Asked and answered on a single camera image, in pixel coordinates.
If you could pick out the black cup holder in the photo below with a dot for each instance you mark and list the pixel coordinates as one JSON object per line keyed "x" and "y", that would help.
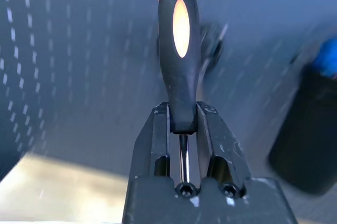
{"x": 310, "y": 129}

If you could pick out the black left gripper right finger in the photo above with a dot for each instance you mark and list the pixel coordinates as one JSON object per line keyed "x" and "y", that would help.
{"x": 218, "y": 145}

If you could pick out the black orange screwdriver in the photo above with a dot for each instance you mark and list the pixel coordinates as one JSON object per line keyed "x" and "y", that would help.
{"x": 179, "y": 90}

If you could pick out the grey pegboard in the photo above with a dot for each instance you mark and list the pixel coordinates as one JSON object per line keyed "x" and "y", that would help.
{"x": 92, "y": 63}

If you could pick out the blue marker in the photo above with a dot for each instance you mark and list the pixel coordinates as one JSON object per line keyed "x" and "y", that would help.
{"x": 327, "y": 55}

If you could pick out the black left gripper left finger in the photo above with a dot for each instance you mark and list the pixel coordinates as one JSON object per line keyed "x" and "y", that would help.
{"x": 152, "y": 142}

